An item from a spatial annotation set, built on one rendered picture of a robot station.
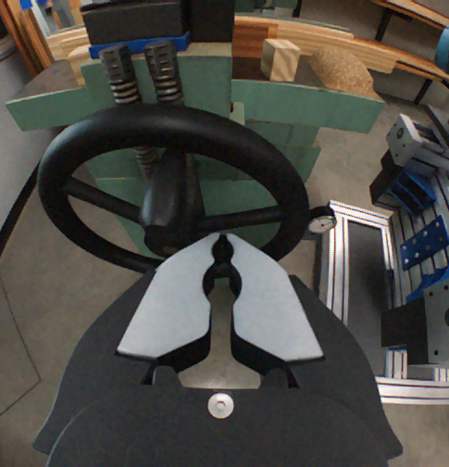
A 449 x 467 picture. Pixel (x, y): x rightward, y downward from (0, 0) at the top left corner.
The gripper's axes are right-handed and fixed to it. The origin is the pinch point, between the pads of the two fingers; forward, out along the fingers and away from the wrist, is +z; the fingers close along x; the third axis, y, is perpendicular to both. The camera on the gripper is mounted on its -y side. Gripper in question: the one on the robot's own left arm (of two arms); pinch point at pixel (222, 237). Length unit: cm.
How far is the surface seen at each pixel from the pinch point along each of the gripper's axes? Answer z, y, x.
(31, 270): 67, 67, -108
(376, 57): 33.0, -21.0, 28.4
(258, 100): 22.2, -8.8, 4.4
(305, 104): 22.1, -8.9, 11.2
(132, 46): 10.2, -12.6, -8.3
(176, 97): 10.2, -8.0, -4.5
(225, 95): 11.5, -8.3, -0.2
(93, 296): 58, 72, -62
